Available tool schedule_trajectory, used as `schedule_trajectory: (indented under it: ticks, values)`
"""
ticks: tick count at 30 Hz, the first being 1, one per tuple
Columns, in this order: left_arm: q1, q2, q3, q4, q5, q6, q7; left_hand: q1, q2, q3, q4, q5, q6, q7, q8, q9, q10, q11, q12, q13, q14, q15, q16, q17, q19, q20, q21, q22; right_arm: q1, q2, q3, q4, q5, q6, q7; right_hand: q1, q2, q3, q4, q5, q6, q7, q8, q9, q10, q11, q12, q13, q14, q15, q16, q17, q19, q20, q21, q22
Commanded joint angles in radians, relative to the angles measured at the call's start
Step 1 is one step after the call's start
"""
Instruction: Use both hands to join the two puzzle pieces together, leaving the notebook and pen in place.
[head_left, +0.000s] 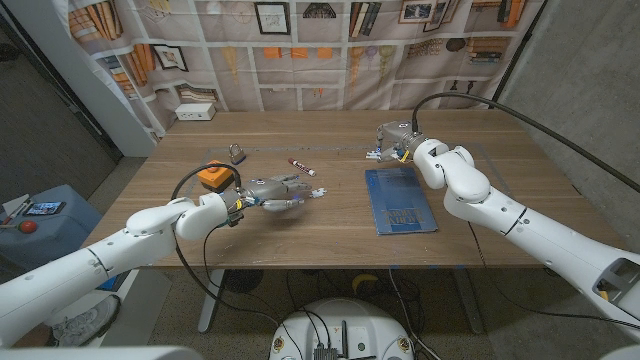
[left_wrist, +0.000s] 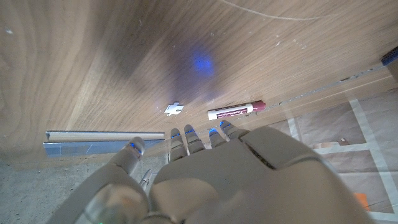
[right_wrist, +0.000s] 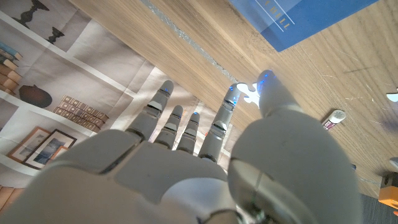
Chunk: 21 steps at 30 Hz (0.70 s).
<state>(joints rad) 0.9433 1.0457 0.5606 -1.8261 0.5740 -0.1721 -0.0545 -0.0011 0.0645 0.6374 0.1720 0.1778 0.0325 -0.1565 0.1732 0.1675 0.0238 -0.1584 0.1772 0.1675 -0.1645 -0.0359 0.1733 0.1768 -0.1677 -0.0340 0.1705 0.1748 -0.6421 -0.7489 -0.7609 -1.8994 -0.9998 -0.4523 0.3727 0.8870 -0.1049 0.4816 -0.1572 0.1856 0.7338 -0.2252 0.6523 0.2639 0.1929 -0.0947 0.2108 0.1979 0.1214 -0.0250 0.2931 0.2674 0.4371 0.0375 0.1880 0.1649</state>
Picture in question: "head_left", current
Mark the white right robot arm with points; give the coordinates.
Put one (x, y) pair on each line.
(550, 240)

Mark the black backdrop pole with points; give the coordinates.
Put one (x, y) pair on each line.
(518, 55)

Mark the grey sneaker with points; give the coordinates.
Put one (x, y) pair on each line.
(85, 322)

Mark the white table leg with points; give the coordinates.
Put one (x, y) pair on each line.
(209, 300)

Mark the yellow curved object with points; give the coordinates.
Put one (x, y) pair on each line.
(364, 280)

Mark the blue-grey cabinet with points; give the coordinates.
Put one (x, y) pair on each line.
(60, 220)

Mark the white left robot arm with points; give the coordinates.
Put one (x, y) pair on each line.
(100, 260)

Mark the white power strip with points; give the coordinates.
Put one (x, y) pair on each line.
(195, 111)

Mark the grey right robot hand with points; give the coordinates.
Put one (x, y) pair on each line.
(397, 140)

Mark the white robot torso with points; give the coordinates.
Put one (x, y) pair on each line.
(100, 355)

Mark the blue notebook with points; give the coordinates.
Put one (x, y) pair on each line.
(400, 205)

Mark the grey table leg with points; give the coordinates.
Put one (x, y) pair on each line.
(470, 305)

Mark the silver padlock with blue base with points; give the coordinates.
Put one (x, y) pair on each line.
(237, 156)

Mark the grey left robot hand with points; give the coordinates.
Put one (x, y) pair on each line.
(265, 190)

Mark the black round fan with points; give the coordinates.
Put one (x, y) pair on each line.
(242, 281)

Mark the orange emergency stop box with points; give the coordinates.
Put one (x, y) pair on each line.
(215, 177)

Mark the printed bookshelf backdrop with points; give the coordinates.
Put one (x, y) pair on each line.
(300, 70)

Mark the white puzzle piece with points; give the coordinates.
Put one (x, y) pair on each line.
(320, 192)
(372, 155)

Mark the black smartphone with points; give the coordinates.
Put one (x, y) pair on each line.
(45, 208)

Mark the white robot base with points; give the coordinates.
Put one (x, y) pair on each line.
(360, 325)

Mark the maroon and white marker pen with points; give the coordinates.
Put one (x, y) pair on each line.
(301, 166)

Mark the red knob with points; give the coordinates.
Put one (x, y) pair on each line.
(28, 227)

